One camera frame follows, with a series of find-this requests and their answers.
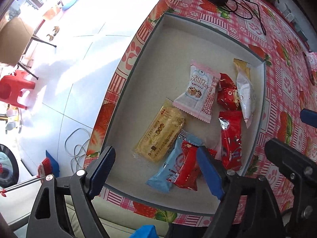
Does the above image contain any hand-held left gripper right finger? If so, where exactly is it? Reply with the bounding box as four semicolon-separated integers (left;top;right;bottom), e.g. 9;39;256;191
196;146;287;238

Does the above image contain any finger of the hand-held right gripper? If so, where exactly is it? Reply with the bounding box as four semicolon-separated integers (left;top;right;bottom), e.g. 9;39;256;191
264;139;317;228
300;108;317;125

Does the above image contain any red plastic stool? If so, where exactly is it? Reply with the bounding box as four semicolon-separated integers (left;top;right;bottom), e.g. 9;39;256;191
0;70;36;110

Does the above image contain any red snack packet white print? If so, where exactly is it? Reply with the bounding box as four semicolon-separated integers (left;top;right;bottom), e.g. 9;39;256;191
167;140;202;192

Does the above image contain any beige sofa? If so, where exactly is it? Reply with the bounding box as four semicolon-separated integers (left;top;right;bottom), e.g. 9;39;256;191
64;195;171;231

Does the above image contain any yellow biscuit packet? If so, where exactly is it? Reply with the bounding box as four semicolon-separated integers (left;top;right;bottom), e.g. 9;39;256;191
133;100;187;164

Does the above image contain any grey rimmed white tray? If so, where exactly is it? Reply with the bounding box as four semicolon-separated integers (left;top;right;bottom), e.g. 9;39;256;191
100;12;267;215

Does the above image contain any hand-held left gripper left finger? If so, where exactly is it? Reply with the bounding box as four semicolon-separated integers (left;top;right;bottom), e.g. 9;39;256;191
26;146;116;238

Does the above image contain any gold foil snack packet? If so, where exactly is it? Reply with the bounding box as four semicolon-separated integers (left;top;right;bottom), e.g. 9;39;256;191
233;58;256;129

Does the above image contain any blue dustpan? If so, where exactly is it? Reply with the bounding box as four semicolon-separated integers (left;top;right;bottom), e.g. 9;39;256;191
61;0;96;11

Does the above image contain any light blue snack packet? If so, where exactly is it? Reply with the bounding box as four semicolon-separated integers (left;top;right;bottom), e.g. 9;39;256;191
145;136;204;194

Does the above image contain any white floor cable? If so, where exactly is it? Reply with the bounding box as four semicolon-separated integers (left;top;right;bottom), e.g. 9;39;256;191
65;128;92;173

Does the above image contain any pink white snack packet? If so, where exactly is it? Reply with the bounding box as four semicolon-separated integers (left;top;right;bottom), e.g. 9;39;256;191
173;59;221;124

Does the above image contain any small metal stand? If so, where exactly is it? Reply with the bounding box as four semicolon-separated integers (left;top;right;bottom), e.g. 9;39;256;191
284;4;298;22

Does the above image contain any black power adapter with cable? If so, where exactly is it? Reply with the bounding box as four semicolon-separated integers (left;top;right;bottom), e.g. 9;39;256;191
201;0;267;36

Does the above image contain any long red snack packet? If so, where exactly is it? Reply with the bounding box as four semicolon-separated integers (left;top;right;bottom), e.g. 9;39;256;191
218;111;243;172

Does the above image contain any dark round object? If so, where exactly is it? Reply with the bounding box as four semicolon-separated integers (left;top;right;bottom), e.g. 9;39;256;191
0;144;20;189

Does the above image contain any blue red cleaning tool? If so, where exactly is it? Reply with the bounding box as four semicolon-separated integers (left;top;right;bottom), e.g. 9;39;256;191
37;149;60;178

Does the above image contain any red gold printed snack packet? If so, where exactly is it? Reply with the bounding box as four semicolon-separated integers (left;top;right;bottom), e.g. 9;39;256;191
217;73;242;111

